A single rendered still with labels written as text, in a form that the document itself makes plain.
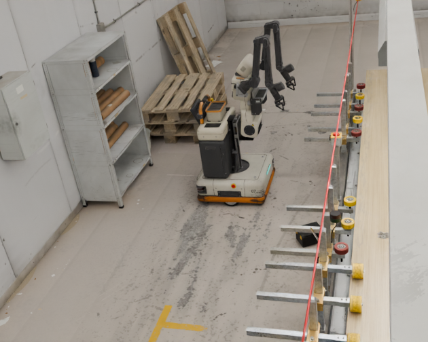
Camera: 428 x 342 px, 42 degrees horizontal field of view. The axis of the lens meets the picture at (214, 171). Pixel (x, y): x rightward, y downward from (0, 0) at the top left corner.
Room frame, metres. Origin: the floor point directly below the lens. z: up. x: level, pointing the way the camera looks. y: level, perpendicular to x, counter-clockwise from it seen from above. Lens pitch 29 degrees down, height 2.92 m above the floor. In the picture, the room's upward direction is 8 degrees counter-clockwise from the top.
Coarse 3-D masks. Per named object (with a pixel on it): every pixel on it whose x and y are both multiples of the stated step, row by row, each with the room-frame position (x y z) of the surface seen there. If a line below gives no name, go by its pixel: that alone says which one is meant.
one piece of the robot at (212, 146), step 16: (208, 96) 4.97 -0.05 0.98; (208, 128) 4.63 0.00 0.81; (224, 128) 4.64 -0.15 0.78; (208, 144) 4.61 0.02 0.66; (224, 144) 4.58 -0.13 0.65; (208, 160) 4.62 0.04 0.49; (224, 160) 4.57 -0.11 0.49; (240, 160) 4.79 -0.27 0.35; (208, 176) 4.63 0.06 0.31; (224, 176) 4.58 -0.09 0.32
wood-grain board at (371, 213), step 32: (384, 96) 4.56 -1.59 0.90; (384, 128) 3.94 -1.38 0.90; (384, 160) 3.45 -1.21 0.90; (384, 192) 3.04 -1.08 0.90; (384, 224) 2.70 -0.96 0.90; (352, 256) 2.45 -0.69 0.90; (384, 256) 2.41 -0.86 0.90; (352, 288) 2.19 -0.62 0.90; (384, 288) 2.16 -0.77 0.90; (352, 320) 1.97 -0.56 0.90; (384, 320) 1.94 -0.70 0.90
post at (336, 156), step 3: (336, 147) 3.31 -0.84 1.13; (336, 150) 3.31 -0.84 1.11; (339, 150) 3.34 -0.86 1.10; (336, 153) 3.31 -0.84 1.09; (339, 153) 3.33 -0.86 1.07; (336, 156) 3.31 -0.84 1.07; (339, 156) 3.33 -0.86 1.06; (336, 159) 3.31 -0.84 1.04; (339, 159) 3.32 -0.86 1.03; (336, 162) 3.31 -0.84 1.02; (339, 162) 3.32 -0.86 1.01; (336, 165) 3.31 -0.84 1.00; (339, 165) 3.31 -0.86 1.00; (336, 168) 3.31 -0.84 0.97; (339, 168) 3.31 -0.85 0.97; (339, 171) 3.31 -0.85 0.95; (339, 174) 3.31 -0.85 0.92; (339, 177) 3.31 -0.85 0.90; (339, 180) 3.31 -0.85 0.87; (339, 183) 3.31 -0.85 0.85; (339, 186) 3.31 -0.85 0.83; (339, 189) 3.31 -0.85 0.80; (339, 192) 3.31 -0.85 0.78; (339, 195) 3.31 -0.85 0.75; (339, 198) 3.31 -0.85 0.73; (339, 201) 3.30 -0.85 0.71
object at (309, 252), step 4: (272, 248) 2.68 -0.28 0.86; (276, 248) 2.67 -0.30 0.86; (280, 248) 2.67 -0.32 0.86; (284, 248) 2.66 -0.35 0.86; (288, 248) 2.65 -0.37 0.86; (292, 248) 2.65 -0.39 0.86; (296, 248) 2.64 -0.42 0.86; (272, 252) 2.66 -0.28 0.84; (276, 252) 2.65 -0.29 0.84; (280, 252) 2.65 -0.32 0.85; (284, 252) 2.64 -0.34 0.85; (288, 252) 2.63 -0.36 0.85; (292, 252) 2.62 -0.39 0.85; (296, 252) 2.62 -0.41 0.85; (300, 252) 2.61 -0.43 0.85; (304, 252) 2.60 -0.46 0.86; (308, 252) 2.59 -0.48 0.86; (312, 252) 2.59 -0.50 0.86; (332, 252) 2.56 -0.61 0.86; (332, 256) 2.55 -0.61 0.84; (336, 256) 2.54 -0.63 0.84; (340, 256) 2.53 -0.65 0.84; (344, 256) 2.52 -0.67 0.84
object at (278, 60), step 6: (276, 24) 4.81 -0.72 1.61; (276, 30) 4.81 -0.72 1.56; (276, 36) 4.84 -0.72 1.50; (276, 42) 4.85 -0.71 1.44; (276, 48) 4.85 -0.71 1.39; (276, 54) 4.85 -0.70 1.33; (276, 60) 4.85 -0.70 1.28; (282, 60) 4.87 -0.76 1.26; (276, 66) 4.85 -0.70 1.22; (282, 66) 4.84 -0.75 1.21
